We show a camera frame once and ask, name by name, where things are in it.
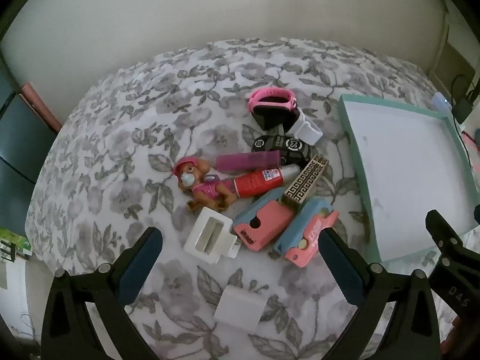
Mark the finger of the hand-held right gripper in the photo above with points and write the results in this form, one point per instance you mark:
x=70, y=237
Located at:
x=444, y=232

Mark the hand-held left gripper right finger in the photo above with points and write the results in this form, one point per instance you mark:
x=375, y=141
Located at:
x=337, y=266

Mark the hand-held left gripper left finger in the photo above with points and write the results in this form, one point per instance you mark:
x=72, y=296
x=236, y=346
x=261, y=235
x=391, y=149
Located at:
x=140, y=266

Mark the pink blue knife with hole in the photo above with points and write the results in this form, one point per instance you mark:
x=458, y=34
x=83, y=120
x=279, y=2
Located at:
x=273, y=217

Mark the teal rimmed white tray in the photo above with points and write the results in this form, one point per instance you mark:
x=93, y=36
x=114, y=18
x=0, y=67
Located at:
x=405, y=157

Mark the gold patterned box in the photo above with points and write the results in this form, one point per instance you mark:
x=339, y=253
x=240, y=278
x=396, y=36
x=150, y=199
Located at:
x=303, y=183

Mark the white charger cube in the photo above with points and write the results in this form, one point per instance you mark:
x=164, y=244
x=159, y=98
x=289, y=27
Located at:
x=240, y=307

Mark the toy dog figure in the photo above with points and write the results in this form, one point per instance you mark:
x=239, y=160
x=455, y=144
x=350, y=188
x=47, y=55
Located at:
x=206, y=191

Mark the red tube with white cap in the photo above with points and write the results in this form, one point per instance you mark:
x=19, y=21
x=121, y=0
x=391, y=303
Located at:
x=255, y=183

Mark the black power brick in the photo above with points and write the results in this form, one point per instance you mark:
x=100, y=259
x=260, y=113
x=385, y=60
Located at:
x=463, y=108

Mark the green packet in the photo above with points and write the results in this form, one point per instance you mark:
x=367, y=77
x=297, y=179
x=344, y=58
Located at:
x=13, y=240

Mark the white power strip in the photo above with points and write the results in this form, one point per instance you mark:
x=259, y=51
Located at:
x=438, y=101

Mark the black patterned case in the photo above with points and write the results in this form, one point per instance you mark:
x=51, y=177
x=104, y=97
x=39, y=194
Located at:
x=277, y=144

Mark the white watch band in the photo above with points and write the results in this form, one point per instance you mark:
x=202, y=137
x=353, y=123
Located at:
x=305, y=129

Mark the grey floral bedsheet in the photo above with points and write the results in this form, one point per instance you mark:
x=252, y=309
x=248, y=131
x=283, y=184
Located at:
x=131, y=120

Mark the dark cabinet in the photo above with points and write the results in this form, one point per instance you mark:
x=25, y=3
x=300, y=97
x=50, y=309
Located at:
x=18, y=150

